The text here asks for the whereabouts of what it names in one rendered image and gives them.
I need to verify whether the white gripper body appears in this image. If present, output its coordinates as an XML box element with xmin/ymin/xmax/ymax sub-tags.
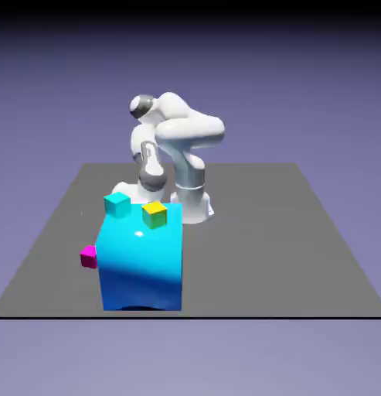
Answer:
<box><xmin>111</xmin><ymin>181</ymin><xmax>165</xmax><ymax>206</ymax></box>

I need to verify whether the small cyan cube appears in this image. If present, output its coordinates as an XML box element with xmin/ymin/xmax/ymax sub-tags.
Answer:
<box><xmin>103</xmin><ymin>191</ymin><xmax>132</xmax><ymax>220</ymax></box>

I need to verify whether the small yellow cube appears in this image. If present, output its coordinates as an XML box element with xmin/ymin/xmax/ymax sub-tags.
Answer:
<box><xmin>141</xmin><ymin>200</ymin><xmax>168</xmax><ymax>230</ymax></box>

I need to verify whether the small magenta cube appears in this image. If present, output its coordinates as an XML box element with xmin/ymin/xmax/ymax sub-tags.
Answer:
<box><xmin>79</xmin><ymin>244</ymin><xmax>99</xmax><ymax>270</ymax></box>

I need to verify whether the large cyan box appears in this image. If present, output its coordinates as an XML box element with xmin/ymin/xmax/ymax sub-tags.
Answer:
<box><xmin>95</xmin><ymin>202</ymin><xmax>183</xmax><ymax>312</ymax></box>

